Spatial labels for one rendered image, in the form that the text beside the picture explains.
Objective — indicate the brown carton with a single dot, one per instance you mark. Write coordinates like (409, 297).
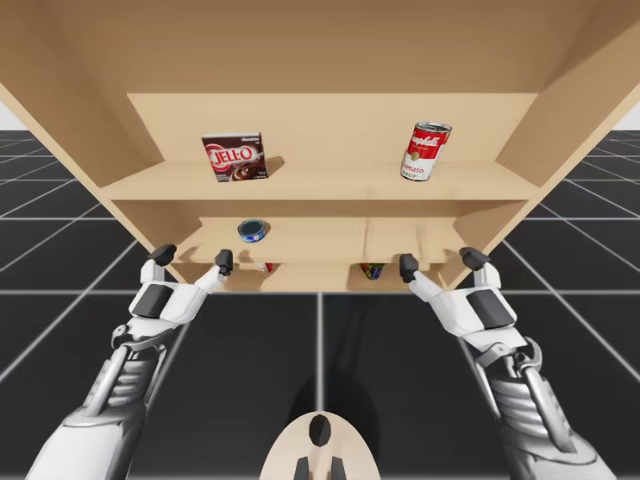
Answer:
(235, 159)

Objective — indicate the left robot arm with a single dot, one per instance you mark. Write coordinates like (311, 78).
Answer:
(115, 395)

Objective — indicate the red and white carton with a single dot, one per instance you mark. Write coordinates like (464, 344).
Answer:
(267, 266)

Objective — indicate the red and white can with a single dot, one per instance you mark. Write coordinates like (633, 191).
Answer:
(425, 152)

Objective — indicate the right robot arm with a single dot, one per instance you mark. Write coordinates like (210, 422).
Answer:
(525, 400)

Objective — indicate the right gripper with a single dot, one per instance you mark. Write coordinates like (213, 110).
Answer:
(480, 312)

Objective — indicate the pale wooden shelf unit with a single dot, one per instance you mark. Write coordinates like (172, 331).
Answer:
(320, 60)

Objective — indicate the tan robot part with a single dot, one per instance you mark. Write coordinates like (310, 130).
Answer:
(320, 455)

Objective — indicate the blue flat can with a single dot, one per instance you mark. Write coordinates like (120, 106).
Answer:
(254, 231)

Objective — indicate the green and blue rectangular can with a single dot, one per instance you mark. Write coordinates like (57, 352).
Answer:
(372, 271)

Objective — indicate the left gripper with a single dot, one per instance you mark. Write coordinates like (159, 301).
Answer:
(167, 302)

